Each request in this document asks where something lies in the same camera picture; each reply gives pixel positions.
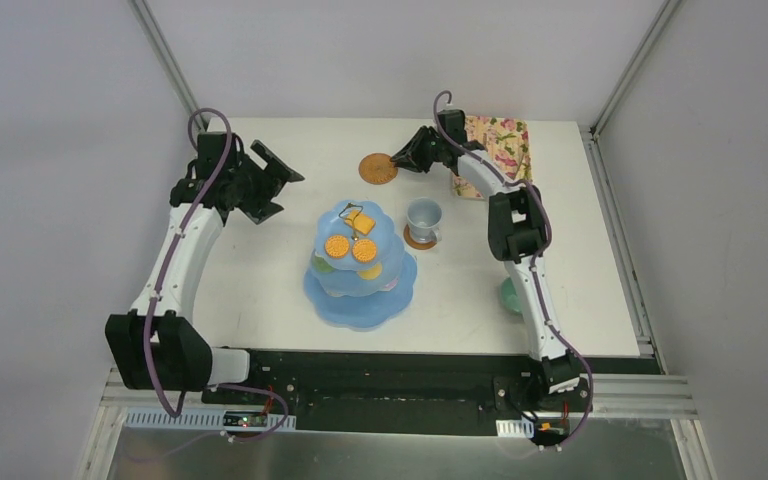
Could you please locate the smooth wooden coaster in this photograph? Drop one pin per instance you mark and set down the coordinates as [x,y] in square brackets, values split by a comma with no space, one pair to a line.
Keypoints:
[410,241]

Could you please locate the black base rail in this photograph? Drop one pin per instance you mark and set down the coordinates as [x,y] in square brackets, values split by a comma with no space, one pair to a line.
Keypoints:
[424,394]

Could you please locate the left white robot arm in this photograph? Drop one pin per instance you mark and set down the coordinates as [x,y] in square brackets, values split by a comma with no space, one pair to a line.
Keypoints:
[155,341]

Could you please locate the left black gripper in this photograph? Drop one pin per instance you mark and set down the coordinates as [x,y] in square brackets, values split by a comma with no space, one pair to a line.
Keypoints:
[263,183]

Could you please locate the orange square biscuit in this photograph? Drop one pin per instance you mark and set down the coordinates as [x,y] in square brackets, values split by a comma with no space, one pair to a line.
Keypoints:
[360,222]

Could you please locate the orange round biscuit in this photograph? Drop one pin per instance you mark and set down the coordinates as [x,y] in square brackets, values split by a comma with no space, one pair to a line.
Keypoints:
[337,246]
[364,250]

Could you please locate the yellow frosted donut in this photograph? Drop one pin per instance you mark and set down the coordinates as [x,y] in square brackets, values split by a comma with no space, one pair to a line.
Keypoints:
[371,273]

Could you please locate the floral serving tray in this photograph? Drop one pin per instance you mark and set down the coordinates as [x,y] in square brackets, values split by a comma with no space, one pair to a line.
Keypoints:
[507,142]

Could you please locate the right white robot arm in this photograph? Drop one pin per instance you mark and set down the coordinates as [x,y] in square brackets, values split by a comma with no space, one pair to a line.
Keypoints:
[518,234]

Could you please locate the green ceramic cup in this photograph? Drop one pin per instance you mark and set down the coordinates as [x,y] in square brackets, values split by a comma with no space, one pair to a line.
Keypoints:
[508,297]

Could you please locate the woven rattan coaster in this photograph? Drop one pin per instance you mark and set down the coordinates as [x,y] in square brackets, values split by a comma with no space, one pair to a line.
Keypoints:
[377,169]

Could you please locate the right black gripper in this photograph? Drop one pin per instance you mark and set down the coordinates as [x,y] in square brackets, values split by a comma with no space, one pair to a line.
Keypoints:
[420,151]

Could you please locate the green cupcake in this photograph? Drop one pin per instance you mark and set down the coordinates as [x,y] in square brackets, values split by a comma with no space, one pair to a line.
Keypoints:
[320,265]

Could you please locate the grey-blue ceramic mug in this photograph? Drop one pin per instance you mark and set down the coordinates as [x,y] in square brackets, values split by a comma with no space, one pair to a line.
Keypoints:
[424,216]

